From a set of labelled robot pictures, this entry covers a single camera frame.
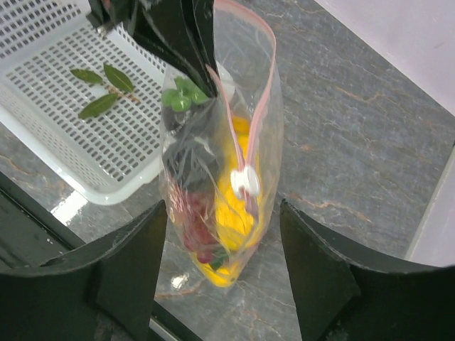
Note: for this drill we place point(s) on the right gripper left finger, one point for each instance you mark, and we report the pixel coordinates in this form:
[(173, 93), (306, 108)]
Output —
[(114, 276)]

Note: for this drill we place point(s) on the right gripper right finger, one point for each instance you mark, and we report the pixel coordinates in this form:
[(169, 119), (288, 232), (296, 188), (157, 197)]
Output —
[(344, 290)]

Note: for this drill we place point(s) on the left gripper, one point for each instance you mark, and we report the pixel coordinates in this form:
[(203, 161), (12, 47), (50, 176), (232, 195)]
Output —
[(178, 32)]

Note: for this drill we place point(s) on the mangosteen with green calyx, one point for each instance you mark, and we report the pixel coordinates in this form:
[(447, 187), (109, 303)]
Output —
[(184, 107)]

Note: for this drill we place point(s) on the yellow mango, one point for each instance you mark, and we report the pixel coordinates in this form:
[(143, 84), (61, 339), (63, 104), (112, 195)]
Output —
[(224, 277), (236, 228)]

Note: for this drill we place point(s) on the purple grape bunch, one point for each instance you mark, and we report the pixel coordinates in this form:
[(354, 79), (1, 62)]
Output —
[(193, 214)]

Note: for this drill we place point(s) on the clear zip top bag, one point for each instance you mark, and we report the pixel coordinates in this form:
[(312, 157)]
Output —
[(247, 118)]

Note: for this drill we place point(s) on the dark mangosteen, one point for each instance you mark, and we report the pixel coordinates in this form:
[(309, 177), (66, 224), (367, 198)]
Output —
[(193, 165)]

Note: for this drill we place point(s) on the loose green grape leaves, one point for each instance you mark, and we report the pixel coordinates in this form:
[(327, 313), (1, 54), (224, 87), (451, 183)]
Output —
[(115, 84)]

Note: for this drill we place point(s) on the white plastic basket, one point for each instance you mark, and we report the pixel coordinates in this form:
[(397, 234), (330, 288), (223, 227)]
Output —
[(106, 159)]

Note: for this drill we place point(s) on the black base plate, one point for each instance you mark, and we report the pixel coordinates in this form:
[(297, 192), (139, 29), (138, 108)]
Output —
[(30, 235)]

